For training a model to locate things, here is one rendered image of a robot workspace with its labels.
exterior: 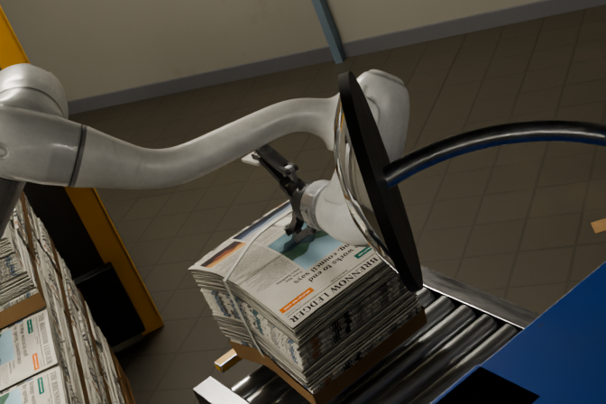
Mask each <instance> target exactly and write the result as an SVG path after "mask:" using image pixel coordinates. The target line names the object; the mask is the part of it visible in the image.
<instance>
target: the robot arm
mask: <svg viewBox="0 0 606 404"><path fill-rule="evenodd" d="M357 81H358V83H359V84H360V87H361V89H362V91H363V93H364V95H365V98H366V100H367V102H368V105H369V107H370V109H371V111H372V115H373V117H374V120H375V123H376V124H377V127H378V129H379V132H380V135H381V138H382V141H383V144H384V146H385V149H386V152H387V154H388V157H389V160H390V163H392V162H393V161H395V160H397V159H399V158H401V157H402V154H403V151H404V147H405V143H406V139H407V133H408V128H409V92H408V90H407V88H406V87H405V85H404V83H403V81H402V80H401V79H400V78H398V77H396V76H393V75H391V74H390V73H387V72H384V71H381V70H377V69H371V70H369V71H366V72H364V73H363V74H362V75H361V76H359V77H358V78H357ZM339 95H340V94H339V93H338V94H337V95H336V96H333V97H330V98H296V99H290V100H286V101H282V102H279V103H277V104H274V105H271V106H267V107H265V108H263V109H261V110H259V111H256V112H254V113H252V114H250V115H247V116H245V117H243V118H240V119H238V120H236V121H234V122H232V123H230V124H227V125H225V126H222V127H220V128H218V129H216V130H214V131H212V132H210V133H206V134H204V135H202V136H200V137H198V138H196V139H194V140H192V141H189V142H185V143H183V144H181V145H178V146H174V147H170V148H166V149H147V148H143V147H140V146H136V145H134V144H131V143H128V142H125V141H122V140H120V139H117V138H115V137H113V136H111V135H108V134H106V133H102V132H100V131H98V130H96V129H94V128H92V127H89V126H86V125H83V124H79V123H76V122H72V121H70V120H69V106H68V99H67V95H66V92H65V90H64V87H63V86H62V85H61V83H60V81H59V80H58V79H57V78H56V77H55V76H54V75H53V74H52V73H51V72H49V71H46V70H45V69H42V68H39V67H36V66H33V65H32V64H29V63H21V64H15V65H12V66H10V67H7V68H5V69H2V70H1V71H0V240H1V238H2V236H3V234H4V231H5V229H6V227H7V224H8V222H9V220H10V217H11V215H12V213H13V211H14V208H15V206H16V204H17V201H18V199H19V197H20V196H21V193H22V191H23V188H24V185H25V183H26V181H28V182H32V183H37V184H42V185H54V186H63V187H72V188H125V189H159V188H170V187H175V186H178V185H181V184H184V183H187V182H190V181H191V180H194V179H198V178H200V177H202V176H204V175H206V174H207V173H209V172H211V171H213V170H216V169H218V168H220V167H222V166H224V165H226V164H227V163H229V162H231V161H234V160H236V159H238V158H240V157H242V156H244V155H245V154H247V153H249V152H251V153H250V154H248V155H246V156H245V157H243V158H242V162H245V163H249V164H252V165H256V166H261V165H262V166H263V167H264V168H265V169H266V170H267V171H268V172H269V173H270V174H271V175H272V176H273V177H274V178H275V179H276V180H277V181H278V182H279V183H280V188H281V189H282V190H283V191H284V193H285V194H286V195H287V198H288V199H289V202H290V204H291V207H292V210H293V211H292V217H286V216H285V217H284V218H282V219H281V220H280V221H279V222H277V223H276V224H274V225H273V227H278V228H283V229H284V231H286V234H287V236H290V235H291V234H294V235H295V237H294V240H295V241H296V242H297V243H298V242H299V241H301V240H302V239H304V238H305V237H307V236H308V235H310V234H315V233H316V232H318V231H322V232H324V233H327V234H329V235H330V236H331V237H333V238H335V239H336V240H337V241H339V242H342V243H346V244H350V245H353V246H359V247H371V246H370V245H369V244H368V243H367V242H366V240H365V239H364V238H363V236H362V235H361V234H360V232H359V231H358V229H357V227H356V226H355V224H354V221H353V219H352V217H351V214H350V212H349V209H348V207H347V205H346V202H345V199H344V194H343V191H342V189H341V186H340V183H339V179H338V177H337V173H336V170H335V172H334V174H333V177H332V178H331V180H326V179H321V180H318V181H314V180H306V181H303V180H302V179H300V178H298V177H297V175H296V172H295V171H296V170H298V166H297V165H296V164H295V163H292V162H290V161H288V160H287V159H286V158H285V157H283V156H282V155H281V154H280V153H278V152H277V151H276V150H274V149H273V148H272V147H271V146H270V145H269V144H268V142H271V141H273V140H275V139H278V138H280V137H281V136H284V135H286V134H289V133H296V132H305V133H312V134H315V135H317V136H318V137H320V138H321V139H322V140H323V141H324V143H325V144H326V147H327V149H328V150H329V151H332V152H333V151H334V119H335V111H336V107H337V103H338V99H339ZM254 150H255V152H254ZM287 184H288V186H287V187H286V186H285V185H287ZM304 222H305V223H306V224H307V226H306V228H305V229H304V230H303V231H302V229H301V228H302V226H303V224H304Z"/></svg>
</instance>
